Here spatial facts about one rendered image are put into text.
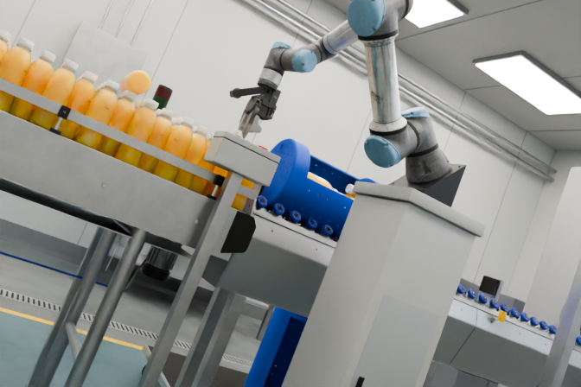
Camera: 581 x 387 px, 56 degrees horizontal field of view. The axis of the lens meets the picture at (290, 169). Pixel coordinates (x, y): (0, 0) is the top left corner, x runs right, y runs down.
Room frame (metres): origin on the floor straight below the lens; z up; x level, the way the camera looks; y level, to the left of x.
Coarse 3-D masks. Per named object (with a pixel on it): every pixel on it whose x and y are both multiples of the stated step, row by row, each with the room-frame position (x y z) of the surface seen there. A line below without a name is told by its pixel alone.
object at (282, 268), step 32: (256, 224) 1.94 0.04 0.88; (256, 256) 1.96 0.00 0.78; (288, 256) 2.00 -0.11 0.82; (320, 256) 2.06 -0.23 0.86; (224, 288) 1.99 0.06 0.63; (256, 288) 2.03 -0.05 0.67; (288, 288) 2.06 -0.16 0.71; (448, 320) 2.37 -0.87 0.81; (480, 320) 2.45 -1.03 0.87; (448, 352) 2.46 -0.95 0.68; (480, 352) 2.52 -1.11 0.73; (512, 352) 2.58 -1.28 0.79; (544, 352) 2.65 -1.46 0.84; (576, 352) 2.78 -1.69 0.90; (512, 384) 2.69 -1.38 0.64; (576, 384) 2.83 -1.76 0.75
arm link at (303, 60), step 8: (304, 48) 1.78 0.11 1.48; (312, 48) 1.79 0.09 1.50; (280, 56) 1.80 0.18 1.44; (288, 56) 1.78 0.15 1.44; (296, 56) 1.75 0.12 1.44; (304, 56) 1.74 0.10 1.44; (312, 56) 1.76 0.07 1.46; (320, 56) 1.81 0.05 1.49; (280, 64) 1.81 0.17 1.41; (288, 64) 1.79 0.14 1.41; (296, 64) 1.76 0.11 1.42; (304, 64) 1.74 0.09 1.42; (312, 64) 1.77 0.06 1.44; (304, 72) 1.77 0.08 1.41
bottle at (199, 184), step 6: (210, 138) 1.85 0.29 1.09; (204, 156) 1.82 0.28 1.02; (204, 162) 1.82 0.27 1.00; (210, 168) 1.84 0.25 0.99; (198, 180) 1.83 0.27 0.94; (204, 180) 1.83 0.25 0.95; (192, 186) 1.82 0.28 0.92; (198, 186) 1.83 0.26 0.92; (204, 186) 1.84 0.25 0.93; (198, 192) 1.83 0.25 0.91
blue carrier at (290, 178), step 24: (288, 144) 2.04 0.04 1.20; (288, 168) 1.97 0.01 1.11; (312, 168) 2.25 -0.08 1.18; (336, 168) 2.23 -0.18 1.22; (264, 192) 2.08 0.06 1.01; (288, 192) 1.96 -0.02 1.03; (312, 192) 1.99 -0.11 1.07; (336, 192) 2.03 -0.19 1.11; (288, 216) 2.08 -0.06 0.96; (312, 216) 2.06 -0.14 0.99; (336, 216) 2.07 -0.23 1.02
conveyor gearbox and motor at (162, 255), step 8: (152, 248) 2.23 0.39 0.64; (152, 256) 2.22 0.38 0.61; (160, 256) 2.21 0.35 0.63; (168, 256) 2.22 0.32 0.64; (176, 256) 2.26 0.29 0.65; (144, 264) 2.23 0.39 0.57; (152, 264) 2.22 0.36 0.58; (160, 264) 2.22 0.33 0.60; (168, 264) 2.22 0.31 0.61; (136, 272) 2.32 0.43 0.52; (144, 272) 2.22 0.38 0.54; (152, 272) 2.21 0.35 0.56; (160, 272) 2.21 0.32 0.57; (168, 272) 2.25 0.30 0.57; (160, 280) 2.23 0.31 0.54; (128, 288) 2.26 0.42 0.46
